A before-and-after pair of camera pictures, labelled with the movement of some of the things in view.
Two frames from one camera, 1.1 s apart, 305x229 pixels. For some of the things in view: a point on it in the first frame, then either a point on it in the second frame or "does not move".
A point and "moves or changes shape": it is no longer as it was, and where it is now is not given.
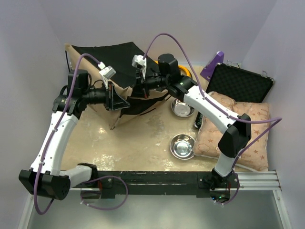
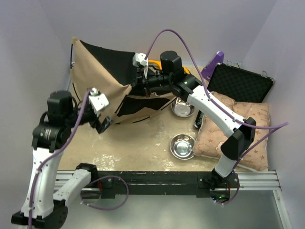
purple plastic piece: (207, 72) does not move
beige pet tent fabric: (123, 64) moves or changes shape
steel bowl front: (182, 146) does not move
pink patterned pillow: (255, 153) does not move
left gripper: (113, 100) → (96, 123)
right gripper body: (154, 82) does not move
